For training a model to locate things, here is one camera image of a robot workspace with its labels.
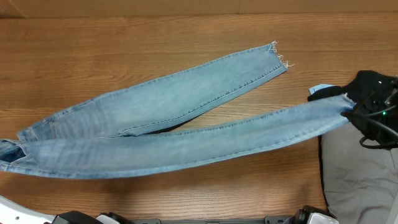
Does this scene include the light blue denim jeans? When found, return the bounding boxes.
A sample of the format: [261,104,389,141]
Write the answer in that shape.
[1,43,354,179]

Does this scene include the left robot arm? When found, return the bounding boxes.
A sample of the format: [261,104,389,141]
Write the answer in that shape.
[1,196,132,224]

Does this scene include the black garment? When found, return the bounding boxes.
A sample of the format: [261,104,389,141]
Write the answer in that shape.
[307,70,397,107]

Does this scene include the grey shirt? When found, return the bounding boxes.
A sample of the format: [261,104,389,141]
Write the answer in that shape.
[321,123,397,224]

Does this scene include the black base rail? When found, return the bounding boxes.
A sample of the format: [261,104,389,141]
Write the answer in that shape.
[131,215,293,224]

